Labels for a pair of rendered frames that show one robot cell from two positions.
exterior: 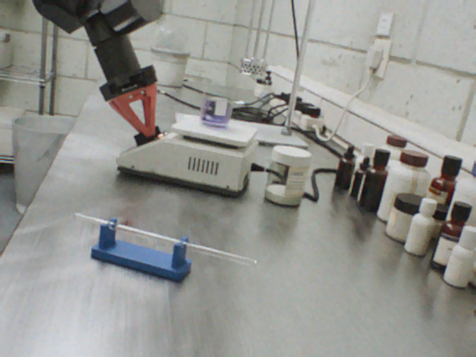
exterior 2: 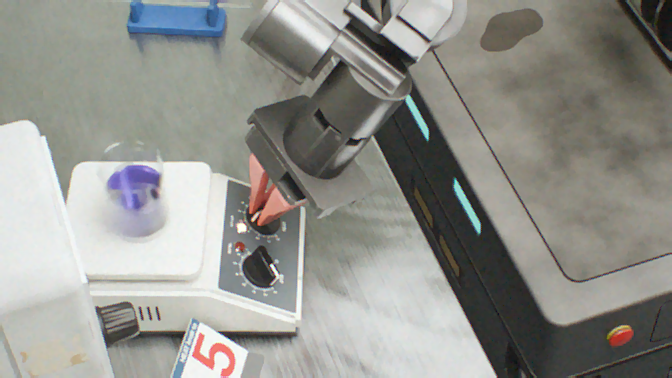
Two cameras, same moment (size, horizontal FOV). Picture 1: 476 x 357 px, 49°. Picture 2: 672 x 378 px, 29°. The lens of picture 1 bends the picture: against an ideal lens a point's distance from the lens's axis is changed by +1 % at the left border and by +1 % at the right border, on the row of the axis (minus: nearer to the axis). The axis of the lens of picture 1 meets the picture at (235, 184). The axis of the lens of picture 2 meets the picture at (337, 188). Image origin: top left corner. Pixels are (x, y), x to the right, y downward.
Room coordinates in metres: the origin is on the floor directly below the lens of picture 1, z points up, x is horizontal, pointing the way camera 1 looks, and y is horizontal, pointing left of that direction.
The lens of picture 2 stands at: (1.48, 0.14, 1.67)
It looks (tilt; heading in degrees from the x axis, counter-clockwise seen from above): 50 degrees down; 174
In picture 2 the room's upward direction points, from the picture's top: 1 degrees counter-clockwise
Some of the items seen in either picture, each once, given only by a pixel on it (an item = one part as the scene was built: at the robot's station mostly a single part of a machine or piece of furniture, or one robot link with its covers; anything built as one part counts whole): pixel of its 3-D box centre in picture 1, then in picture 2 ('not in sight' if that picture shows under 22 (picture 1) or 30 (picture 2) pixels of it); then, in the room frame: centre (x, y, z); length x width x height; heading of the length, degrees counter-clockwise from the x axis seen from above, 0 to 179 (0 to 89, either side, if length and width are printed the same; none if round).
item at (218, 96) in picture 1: (215, 103); (138, 193); (0.81, 0.05, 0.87); 0.06 x 0.05 x 0.08; 49
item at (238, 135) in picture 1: (216, 130); (135, 218); (0.80, 0.04, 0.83); 0.12 x 0.12 x 0.01; 82
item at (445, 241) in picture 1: (453, 235); not in sight; (0.61, -0.28, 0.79); 0.03 x 0.03 x 0.08
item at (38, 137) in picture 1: (48, 167); not in sight; (2.29, 0.87, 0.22); 0.33 x 0.33 x 0.41
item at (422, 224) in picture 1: (422, 226); not in sight; (0.64, -0.25, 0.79); 0.03 x 0.03 x 0.07
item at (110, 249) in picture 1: (143, 246); (175, 11); (0.48, 0.08, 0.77); 0.10 x 0.03 x 0.04; 78
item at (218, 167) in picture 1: (196, 153); (172, 250); (0.81, 0.07, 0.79); 0.22 x 0.13 x 0.08; 82
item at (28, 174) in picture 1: (48, 167); not in sight; (2.29, 0.88, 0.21); 0.33 x 0.33 x 0.42
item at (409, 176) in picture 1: (405, 187); not in sight; (0.76, -0.26, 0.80); 0.06 x 0.06 x 0.11
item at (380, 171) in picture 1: (376, 178); not in sight; (0.80, -0.22, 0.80); 0.04 x 0.04 x 0.10
